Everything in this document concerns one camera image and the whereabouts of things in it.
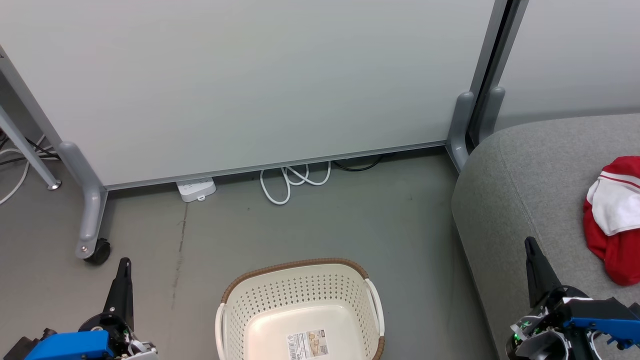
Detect coiled white power cable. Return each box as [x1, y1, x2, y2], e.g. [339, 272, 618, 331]
[259, 160, 332, 206]

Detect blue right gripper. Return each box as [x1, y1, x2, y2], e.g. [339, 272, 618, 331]
[523, 236, 640, 350]

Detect black cable under partition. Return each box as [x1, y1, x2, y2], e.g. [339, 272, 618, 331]
[332, 153, 385, 173]

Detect grey partition foot with caster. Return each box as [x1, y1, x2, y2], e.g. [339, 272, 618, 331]
[58, 141, 109, 260]

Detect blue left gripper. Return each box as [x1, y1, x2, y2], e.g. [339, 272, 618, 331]
[24, 257, 134, 360]

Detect white power strip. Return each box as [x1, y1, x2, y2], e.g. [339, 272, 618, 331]
[175, 176, 217, 203]

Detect grey partition foot by sofa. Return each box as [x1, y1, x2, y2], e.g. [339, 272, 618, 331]
[446, 90, 475, 174]

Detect narrow white partition panel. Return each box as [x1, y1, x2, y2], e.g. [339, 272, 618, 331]
[494, 0, 640, 133]

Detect black floor cables by table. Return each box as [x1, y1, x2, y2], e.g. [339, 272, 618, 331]
[0, 131, 62, 167]

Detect grey narrow panel foot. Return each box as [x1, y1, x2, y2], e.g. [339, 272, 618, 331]
[477, 86, 506, 147]

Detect printed basket label sticker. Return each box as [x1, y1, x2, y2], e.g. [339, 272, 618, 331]
[286, 328, 331, 360]

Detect grey fabric sofa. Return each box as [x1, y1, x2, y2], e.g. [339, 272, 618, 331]
[451, 113, 640, 360]

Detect wide white partition panel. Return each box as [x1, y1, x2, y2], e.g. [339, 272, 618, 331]
[0, 0, 501, 192]

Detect grey metal table leg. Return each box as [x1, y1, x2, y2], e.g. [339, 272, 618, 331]
[0, 104, 62, 191]

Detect red and white jersey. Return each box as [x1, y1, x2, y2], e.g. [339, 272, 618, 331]
[582, 155, 640, 287]

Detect cream perforated laundry basket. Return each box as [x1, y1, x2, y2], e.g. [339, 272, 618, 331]
[214, 257, 386, 360]

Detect white floor cable by table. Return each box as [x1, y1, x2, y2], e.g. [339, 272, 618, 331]
[0, 134, 47, 207]

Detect black caster wheel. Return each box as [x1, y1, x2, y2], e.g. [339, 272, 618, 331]
[82, 238, 112, 266]

